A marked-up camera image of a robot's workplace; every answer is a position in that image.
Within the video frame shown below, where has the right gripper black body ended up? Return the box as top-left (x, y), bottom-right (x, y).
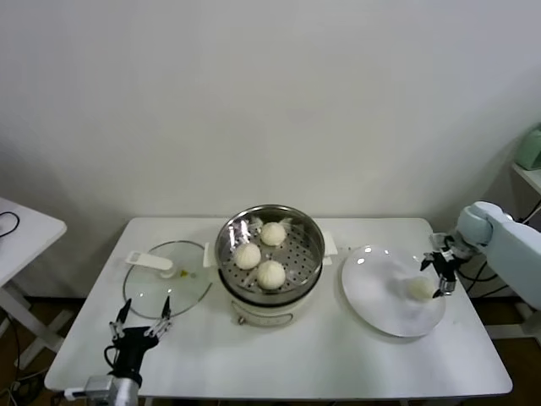
top-left (430, 248), bottom-right (460, 281)

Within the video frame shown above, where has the black cable on side table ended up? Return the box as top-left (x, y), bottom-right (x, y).
top-left (0, 211), bottom-right (20, 238)

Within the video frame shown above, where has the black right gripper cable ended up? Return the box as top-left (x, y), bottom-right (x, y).
top-left (454, 253), bottom-right (500, 283)

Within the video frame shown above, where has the stainless steel steamer basket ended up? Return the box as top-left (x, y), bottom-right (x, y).
top-left (202, 205), bottom-right (339, 297)

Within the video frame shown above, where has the white floor frame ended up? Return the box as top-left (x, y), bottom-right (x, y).
top-left (489, 295), bottom-right (541, 340)

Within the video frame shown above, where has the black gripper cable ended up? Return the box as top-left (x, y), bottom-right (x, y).
top-left (454, 253), bottom-right (500, 283)
top-left (103, 344), bottom-right (122, 373)

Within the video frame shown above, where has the pale green appliance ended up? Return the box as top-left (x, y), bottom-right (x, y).
top-left (516, 122), bottom-right (541, 171)

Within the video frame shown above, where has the white steamed baozi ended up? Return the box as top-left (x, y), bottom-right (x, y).
top-left (233, 243), bottom-right (262, 271)
top-left (256, 261), bottom-right (287, 291)
top-left (260, 222), bottom-right (287, 247)
top-left (406, 277), bottom-right (436, 302)

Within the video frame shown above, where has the cream electric pot base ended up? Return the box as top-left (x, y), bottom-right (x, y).
top-left (217, 264), bottom-right (325, 326)

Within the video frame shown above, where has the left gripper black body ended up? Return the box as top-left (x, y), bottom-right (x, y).
top-left (107, 325), bottom-right (161, 380)

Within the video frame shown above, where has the white shelf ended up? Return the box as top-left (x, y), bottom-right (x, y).
top-left (510, 162), bottom-right (541, 200)

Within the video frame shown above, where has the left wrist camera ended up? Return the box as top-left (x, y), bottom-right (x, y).
top-left (63, 375), bottom-right (115, 401)

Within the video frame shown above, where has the black floor cable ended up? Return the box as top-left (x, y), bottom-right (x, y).
top-left (0, 310), bottom-right (26, 384)

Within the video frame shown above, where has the white side table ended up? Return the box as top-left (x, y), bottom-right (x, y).
top-left (0, 197), bottom-right (75, 369)

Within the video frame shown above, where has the glass lid white handle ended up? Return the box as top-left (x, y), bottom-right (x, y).
top-left (122, 240), bottom-right (213, 320)

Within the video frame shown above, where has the black background cable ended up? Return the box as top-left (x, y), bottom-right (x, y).
top-left (464, 206), bottom-right (537, 298)

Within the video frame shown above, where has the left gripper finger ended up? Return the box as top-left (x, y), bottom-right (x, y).
top-left (144, 294), bottom-right (173, 339)
top-left (108, 298), bottom-right (133, 340)

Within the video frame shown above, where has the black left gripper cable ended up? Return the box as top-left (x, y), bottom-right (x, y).
top-left (103, 344), bottom-right (122, 373)

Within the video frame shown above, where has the white round plate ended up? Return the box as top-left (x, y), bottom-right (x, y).
top-left (341, 244), bottom-right (447, 338)

